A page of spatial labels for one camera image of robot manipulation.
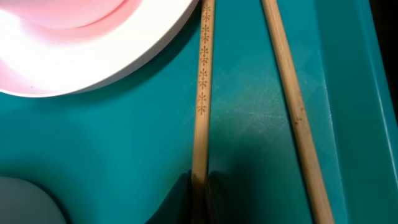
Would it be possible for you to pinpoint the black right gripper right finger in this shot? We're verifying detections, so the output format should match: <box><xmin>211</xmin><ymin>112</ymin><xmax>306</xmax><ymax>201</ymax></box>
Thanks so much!
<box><xmin>205</xmin><ymin>172</ymin><xmax>229</xmax><ymax>224</ymax></box>

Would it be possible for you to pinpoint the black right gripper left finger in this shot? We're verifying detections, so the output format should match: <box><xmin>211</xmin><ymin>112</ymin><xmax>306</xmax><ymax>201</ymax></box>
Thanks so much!
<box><xmin>146</xmin><ymin>172</ymin><xmax>192</xmax><ymax>224</ymax></box>

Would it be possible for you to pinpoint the bamboo chopstick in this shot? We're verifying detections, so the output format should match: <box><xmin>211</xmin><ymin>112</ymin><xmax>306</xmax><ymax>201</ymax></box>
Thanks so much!
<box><xmin>262</xmin><ymin>0</ymin><xmax>335</xmax><ymax>224</ymax></box>
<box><xmin>191</xmin><ymin>0</ymin><xmax>215</xmax><ymax>224</ymax></box>

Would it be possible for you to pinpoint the grey bowl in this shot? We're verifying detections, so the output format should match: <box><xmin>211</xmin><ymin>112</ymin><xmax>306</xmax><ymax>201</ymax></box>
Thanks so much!
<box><xmin>1</xmin><ymin>176</ymin><xmax>66</xmax><ymax>224</ymax></box>

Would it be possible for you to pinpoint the teal plastic tray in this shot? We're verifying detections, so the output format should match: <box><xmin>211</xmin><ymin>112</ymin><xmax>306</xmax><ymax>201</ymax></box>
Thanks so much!
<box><xmin>1</xmin><ymin>1</ymin><xmax>397</xmax><ymax>223</ymax></box>

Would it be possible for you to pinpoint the pink plate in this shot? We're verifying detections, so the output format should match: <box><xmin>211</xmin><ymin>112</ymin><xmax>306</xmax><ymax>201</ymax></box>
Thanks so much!
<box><xmin>1</xmin><ymin>0</ymin><xmax>198</xmax><ymax>98</ymax></box>

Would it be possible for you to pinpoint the pink small bowl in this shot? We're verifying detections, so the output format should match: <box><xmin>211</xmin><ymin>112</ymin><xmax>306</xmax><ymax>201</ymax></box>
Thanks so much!
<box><xmin>1</xmin><ymin>0</ymin><xmax>142</xmax><ymax>42</ymax></box>

